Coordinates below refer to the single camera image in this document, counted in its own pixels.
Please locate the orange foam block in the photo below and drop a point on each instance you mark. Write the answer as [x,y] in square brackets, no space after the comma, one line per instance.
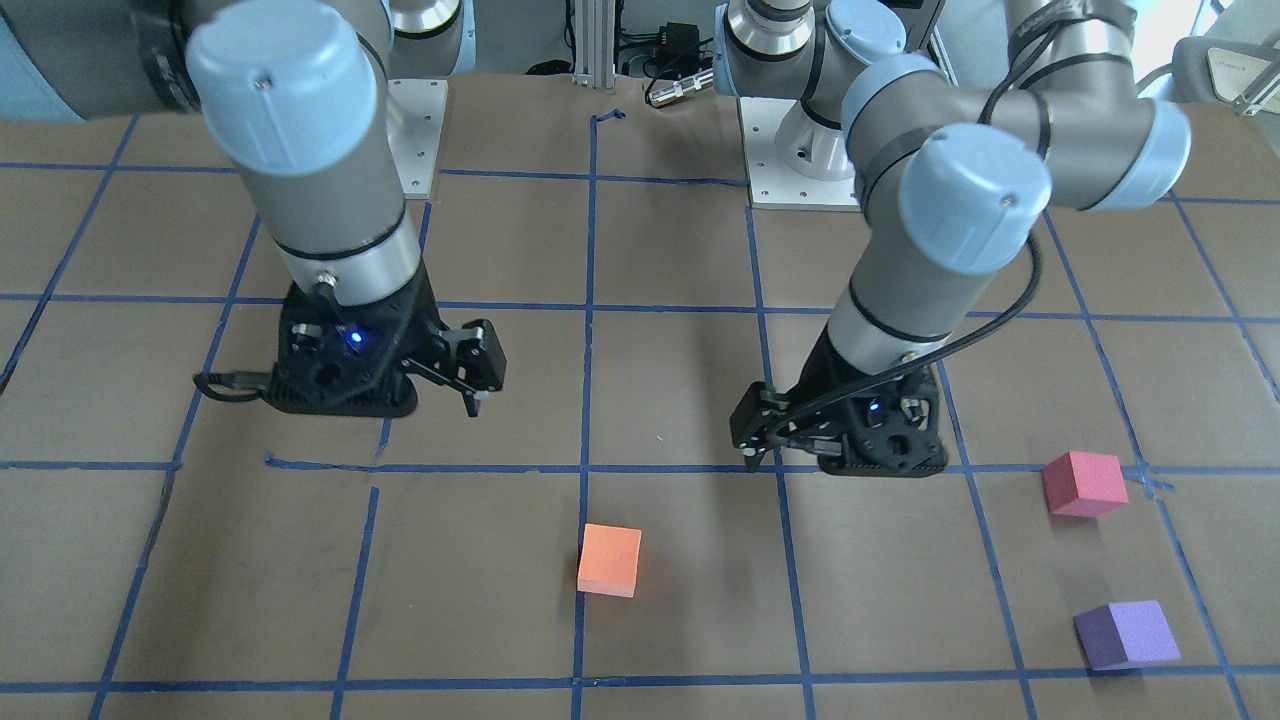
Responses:
[608,560]

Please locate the pink foam block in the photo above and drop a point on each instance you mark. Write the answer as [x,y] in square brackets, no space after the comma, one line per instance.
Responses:
[1080,484]

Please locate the aluminium frame post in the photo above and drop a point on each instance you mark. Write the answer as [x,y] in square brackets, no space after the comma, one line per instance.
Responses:
[594,30]

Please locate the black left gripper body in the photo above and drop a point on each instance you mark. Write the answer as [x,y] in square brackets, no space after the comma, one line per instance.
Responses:
[822,378]

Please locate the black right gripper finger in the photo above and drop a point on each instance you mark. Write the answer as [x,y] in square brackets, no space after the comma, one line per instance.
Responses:
[469,359]

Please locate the brown paper table cover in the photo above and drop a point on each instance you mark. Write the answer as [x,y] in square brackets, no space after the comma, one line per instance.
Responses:
[167,556]

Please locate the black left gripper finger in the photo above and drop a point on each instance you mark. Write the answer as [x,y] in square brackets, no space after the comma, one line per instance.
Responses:
[766,420]

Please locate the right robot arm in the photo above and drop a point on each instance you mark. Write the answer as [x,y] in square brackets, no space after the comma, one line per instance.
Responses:
[308,101]

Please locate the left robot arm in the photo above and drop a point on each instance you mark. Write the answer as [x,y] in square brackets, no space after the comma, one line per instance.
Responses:
[951,181]

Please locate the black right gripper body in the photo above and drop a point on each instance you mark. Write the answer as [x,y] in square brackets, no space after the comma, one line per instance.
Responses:
[428,322]

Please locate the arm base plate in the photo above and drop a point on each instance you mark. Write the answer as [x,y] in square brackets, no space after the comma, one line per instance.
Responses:
[794,162]
[415,116]

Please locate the purple foam block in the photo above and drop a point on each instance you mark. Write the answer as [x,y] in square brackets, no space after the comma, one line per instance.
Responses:
[1130,635]

